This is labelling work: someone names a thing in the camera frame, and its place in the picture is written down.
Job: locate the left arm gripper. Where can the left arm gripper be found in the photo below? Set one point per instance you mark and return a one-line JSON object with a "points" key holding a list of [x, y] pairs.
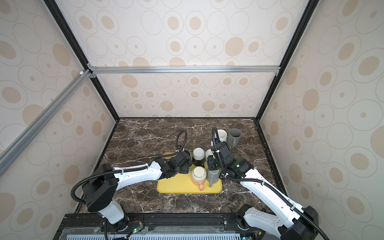
{"points": [[186, 167]]}

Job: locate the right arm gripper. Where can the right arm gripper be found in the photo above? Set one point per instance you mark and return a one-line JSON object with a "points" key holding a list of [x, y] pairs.
{"points": [[210, 161]]}

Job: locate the white round mug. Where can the white round mug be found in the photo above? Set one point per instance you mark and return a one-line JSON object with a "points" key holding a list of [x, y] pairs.
{"points": [[222, 136]]}

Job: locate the tall grey mug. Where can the tall grey mug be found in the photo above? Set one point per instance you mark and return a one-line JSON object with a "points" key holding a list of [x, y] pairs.
{"points": [[233, 137]]}

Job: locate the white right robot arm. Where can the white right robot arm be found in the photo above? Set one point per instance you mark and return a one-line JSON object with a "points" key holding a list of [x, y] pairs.
{"points": [[288, 221]]}

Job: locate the cream mug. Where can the cream mug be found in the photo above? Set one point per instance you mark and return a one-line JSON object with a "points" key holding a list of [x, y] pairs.
{"points": [[208, 153]]}

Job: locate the black mug white base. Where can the black mug white base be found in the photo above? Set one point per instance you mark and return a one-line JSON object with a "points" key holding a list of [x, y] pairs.
{"points": [[198, 157]]}

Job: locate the short grey mug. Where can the short grey mug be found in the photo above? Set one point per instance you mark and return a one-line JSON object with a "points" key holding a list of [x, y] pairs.
{"points": [[213, 177]]}

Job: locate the peach mug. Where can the peach mug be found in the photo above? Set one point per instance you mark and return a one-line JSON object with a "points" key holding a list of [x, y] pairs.
{"points": [[199, 176]]}

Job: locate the yellow tray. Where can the yellow tray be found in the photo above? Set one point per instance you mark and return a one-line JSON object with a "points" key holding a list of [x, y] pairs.
{"points": [[183, 184]]}

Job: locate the aluminium crossbar back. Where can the aluminium crossbar back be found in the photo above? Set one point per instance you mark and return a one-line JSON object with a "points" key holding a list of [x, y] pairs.
{"points": [[185, 70]]}

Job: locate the aluminium crossbar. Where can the aluminium crossbar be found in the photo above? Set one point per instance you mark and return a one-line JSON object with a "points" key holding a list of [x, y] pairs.
{"points": [[25, 138], [185, 70]]}

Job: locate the aluminium crossbar left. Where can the aluminium crossbar left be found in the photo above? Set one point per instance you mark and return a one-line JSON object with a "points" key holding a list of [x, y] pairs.
{"points": [[25, 138]]}

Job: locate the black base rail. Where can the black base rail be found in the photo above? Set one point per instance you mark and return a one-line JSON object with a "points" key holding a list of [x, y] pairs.
{"points": [[146, 226]]}

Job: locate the black right corner post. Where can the black right corner post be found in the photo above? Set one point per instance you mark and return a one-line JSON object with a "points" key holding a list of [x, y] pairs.
{"points": [[298, 33]]}

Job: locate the black corner frame post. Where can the black corner frame post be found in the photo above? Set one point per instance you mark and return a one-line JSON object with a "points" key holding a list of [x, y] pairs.
{"points": [[57, 15]]}

